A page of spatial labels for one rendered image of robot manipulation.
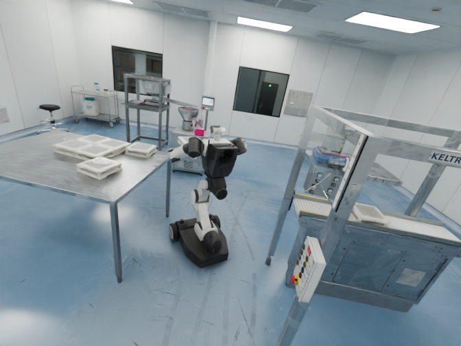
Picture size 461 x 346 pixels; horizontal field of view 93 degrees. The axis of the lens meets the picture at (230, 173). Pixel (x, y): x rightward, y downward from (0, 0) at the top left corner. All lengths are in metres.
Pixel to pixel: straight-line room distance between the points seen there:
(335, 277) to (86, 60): 7.27
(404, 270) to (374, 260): 0.27
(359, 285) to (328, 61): 5.63
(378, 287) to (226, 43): 5.86
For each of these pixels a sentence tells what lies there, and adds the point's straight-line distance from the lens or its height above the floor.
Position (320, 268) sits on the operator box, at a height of 1.13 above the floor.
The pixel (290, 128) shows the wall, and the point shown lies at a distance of 6.91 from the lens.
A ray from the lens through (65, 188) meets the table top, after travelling 2.03.
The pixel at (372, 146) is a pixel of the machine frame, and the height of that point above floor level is 1.66.
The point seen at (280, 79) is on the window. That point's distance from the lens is 6.64.
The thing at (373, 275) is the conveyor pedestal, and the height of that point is 0.38.
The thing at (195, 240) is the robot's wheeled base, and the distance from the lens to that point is 2.47.
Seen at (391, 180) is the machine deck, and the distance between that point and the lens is 1.91.
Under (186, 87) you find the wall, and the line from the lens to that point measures 6.64.
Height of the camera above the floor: 1.83
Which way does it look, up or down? 24 degrees down
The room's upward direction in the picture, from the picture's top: 10 degrees clockwise
